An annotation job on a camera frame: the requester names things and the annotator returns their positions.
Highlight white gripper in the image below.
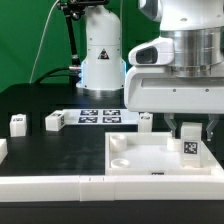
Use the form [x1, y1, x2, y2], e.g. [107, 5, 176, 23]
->
[124, 64, 224, 141]

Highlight white square tabletop part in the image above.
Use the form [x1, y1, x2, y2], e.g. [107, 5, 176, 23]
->
[105, 132, 224, 176]

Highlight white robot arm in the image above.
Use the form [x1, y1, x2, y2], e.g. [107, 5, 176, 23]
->
[81, 0, 224, 137]

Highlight white left obstacle piece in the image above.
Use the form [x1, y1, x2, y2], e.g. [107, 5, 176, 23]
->
[0, 139, 8, 164]

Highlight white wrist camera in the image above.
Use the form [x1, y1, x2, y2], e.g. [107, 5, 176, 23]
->
[128, 37, 174, 66]

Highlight white fiducial base plate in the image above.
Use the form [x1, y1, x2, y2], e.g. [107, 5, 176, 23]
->
[63, 109, 138, 125]

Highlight white front obstacle wall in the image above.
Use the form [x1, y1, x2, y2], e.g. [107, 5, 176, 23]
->
[0, 175, 224, 202]

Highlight black cables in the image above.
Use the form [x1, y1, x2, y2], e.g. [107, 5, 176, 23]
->
[33, 65, 83, 85]

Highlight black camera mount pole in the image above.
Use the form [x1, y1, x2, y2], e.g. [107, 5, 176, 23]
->
[57, 0, 109, 66]

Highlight white cable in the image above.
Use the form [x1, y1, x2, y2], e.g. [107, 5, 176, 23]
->
[29, 0, 59, 84]

